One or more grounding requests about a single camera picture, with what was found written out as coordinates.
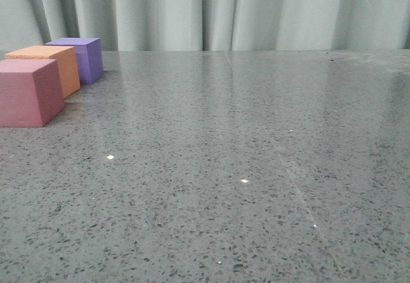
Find purple foam cube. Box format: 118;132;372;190
46;37;104;85

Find pink foam cube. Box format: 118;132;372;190
1;59;65;127

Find pale green curtain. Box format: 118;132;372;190
1;0;409;51

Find orange foam cube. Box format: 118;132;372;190
5;45;81;98

